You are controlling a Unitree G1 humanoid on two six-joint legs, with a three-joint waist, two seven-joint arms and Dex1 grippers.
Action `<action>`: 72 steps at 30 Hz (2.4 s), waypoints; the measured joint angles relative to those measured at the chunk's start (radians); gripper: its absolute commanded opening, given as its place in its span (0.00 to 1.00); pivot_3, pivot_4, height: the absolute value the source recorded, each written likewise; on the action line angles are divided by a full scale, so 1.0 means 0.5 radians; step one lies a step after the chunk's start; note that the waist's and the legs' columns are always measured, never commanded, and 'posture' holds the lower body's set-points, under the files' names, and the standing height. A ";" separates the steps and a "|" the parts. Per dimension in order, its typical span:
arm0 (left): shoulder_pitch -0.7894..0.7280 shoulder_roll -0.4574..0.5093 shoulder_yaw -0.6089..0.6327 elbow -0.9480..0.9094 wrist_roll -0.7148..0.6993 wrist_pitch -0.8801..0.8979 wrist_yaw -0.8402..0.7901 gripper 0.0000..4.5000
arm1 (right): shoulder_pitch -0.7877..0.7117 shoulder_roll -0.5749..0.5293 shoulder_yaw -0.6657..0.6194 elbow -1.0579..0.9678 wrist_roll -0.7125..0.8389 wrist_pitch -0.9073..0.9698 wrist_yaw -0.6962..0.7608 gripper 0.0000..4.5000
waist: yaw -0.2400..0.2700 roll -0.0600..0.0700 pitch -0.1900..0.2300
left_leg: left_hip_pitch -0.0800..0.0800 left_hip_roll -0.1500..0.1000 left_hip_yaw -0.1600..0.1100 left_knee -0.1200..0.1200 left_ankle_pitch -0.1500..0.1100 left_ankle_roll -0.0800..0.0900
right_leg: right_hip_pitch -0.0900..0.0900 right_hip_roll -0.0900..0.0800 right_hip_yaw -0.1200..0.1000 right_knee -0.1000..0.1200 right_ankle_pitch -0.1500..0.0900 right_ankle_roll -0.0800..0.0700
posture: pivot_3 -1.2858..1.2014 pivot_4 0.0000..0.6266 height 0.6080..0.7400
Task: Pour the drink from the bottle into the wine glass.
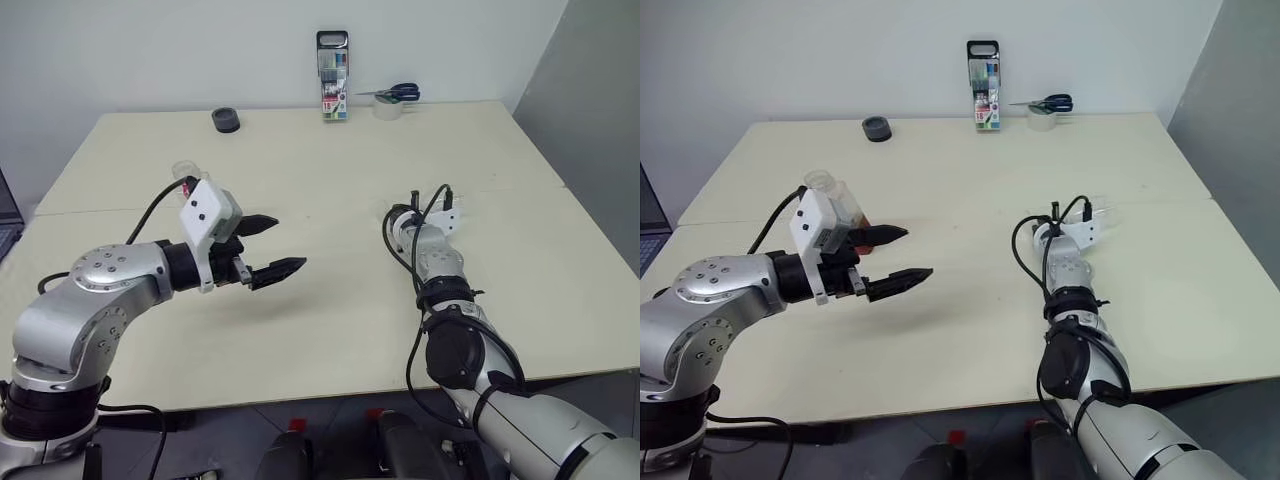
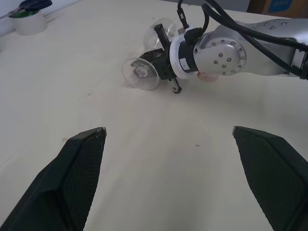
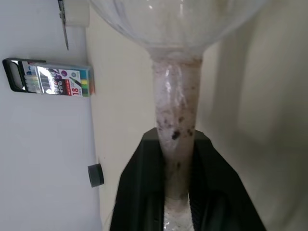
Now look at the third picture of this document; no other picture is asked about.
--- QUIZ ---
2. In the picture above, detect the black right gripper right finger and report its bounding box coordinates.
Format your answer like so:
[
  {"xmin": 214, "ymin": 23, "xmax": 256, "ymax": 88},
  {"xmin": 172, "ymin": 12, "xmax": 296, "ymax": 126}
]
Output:
[{"xmin": 187, "ymin": 129, "xmax": 268, "ymax": 231}]

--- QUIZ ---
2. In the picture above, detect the marker pen set box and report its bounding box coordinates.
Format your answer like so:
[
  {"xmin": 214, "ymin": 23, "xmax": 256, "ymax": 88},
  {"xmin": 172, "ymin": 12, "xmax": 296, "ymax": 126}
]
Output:
[{"xmin": 2, "ymin": 57, "xmax": 96, "ymax": 99}]

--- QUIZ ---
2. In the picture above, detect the clear tape roll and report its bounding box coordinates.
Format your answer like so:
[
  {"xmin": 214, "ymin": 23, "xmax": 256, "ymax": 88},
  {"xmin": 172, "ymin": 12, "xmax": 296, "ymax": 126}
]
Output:
[{"xmin": 63, "ymin": 0, "xmax": 90, "ymax": 28}]

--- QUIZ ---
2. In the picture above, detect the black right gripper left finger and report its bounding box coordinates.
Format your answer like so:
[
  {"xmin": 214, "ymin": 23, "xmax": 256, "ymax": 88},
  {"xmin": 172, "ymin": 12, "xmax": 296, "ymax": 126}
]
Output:
[{"xmin": 109, "ymin": 128, "xmax": 169, "ymax": 231}]

